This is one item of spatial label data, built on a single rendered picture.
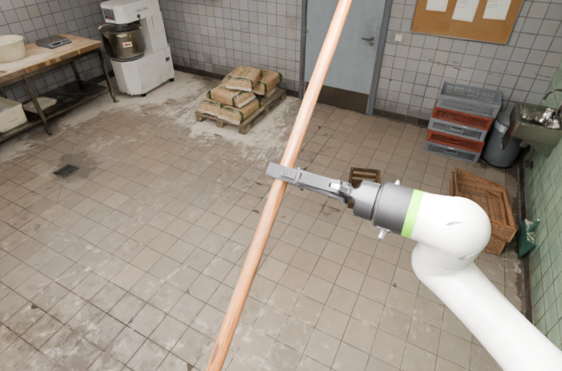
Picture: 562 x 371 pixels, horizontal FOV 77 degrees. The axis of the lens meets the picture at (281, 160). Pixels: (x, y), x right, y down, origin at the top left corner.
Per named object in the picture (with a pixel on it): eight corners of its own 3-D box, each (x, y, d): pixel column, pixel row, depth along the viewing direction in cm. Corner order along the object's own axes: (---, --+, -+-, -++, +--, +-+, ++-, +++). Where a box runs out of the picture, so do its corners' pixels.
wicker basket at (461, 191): (447, 229, 300) (457, 205, 284) (445, 188, 343) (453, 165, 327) (510, 243, 287) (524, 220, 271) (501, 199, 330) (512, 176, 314)
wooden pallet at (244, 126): (244, 134, 456) (244, 125, 447) (196, 120, 485) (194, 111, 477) (286, 98, 541) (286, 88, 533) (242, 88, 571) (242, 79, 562)
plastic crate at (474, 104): (496, 119, 368) (501, 105, 359) (435, 107, 390) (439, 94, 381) (496, 103, 397) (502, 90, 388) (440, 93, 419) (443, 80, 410)
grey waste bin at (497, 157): (514, 172, 392) (535, 130, 359) (477, 163, 406) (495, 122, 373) (513, 155, 419) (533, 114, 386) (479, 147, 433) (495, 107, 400)
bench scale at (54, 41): (52, 49, 453) (49, 44, 449) (36, 45, 464) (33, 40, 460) (72, 43, 474) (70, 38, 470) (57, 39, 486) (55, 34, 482)
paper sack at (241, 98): (257, 100, 472) (256, 88, 462) (238, 111, 447) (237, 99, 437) (222, 90, 501) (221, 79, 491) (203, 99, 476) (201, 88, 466)
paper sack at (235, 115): (238, 127, 448) (237, 116, 437) (217, 119, 462) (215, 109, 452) (264, 105, 489) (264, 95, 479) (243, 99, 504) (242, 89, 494)
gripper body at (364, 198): (370, 219, 65) (323, 203, 68) (373, 223, 72) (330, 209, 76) (381, 180, 66) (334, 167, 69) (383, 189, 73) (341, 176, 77)
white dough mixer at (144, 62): (136, 103, 527) (111, 10, 449) (109, 95, 549) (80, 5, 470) (178, 80, 593) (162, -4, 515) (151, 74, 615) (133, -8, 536)
